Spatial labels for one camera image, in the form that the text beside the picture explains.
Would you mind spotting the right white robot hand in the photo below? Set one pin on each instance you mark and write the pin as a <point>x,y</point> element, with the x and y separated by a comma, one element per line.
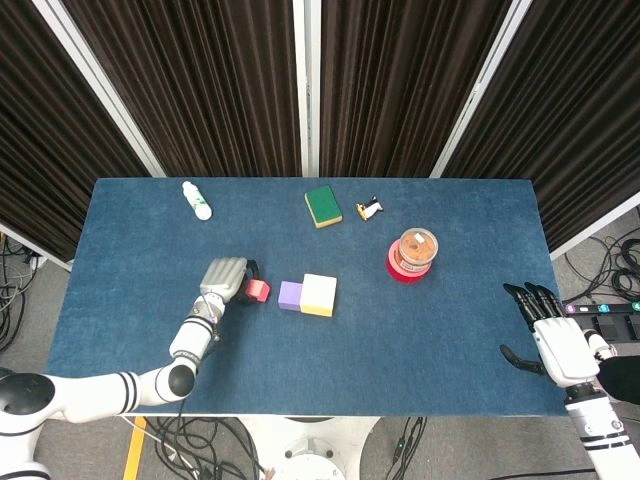
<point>567,350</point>

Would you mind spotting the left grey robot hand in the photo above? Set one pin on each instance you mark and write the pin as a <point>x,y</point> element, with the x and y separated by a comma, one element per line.
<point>225,275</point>

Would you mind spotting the small red cube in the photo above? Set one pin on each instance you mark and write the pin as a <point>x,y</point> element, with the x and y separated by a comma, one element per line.
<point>257,290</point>

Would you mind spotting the purple cube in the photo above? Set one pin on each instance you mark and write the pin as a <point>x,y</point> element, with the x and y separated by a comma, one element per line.
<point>290,296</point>

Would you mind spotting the large yellow cube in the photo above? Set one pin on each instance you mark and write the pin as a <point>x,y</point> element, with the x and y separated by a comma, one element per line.
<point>317,295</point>

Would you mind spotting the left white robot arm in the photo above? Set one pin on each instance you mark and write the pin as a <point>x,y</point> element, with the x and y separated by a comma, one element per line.
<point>190,340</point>

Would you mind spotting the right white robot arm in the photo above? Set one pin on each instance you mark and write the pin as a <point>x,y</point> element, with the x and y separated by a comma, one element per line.
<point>595,430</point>

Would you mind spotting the black sleeved forearm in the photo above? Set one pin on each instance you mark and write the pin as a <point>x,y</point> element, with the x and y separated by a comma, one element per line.
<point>622,377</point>

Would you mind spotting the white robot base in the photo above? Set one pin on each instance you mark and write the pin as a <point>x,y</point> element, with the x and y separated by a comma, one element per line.
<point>310,450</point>

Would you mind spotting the white bottle green label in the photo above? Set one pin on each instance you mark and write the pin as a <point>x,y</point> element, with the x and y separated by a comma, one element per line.
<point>196,200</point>

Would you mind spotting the green yellow sponge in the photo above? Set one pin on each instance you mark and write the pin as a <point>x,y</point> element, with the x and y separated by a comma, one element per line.
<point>322,204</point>

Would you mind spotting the black white snack packet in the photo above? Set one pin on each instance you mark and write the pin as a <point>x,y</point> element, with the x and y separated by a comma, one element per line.
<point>370,208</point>

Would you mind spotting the blue fabric table cover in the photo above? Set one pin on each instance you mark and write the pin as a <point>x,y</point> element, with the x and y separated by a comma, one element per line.
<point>400,350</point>

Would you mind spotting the red tape roll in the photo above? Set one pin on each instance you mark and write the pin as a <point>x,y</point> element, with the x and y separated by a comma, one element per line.
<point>400,276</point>

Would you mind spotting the clear jar of rubber bands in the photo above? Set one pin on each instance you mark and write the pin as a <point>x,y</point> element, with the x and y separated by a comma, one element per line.
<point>417,247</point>

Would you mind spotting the dark pleated partition panel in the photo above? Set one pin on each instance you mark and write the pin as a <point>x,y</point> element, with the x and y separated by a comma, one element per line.
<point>575,125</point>
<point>400,90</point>
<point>200,90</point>
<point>50,150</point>

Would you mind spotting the yellow floor tape strip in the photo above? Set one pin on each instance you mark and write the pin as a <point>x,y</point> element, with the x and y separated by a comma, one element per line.
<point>134,450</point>

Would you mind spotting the white partition base rail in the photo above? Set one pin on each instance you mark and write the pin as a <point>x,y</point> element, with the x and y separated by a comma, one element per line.
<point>35,247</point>
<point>600,224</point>

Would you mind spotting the white partition post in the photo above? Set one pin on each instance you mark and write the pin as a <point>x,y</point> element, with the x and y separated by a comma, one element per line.
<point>104,90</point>
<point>478,90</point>
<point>300,90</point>

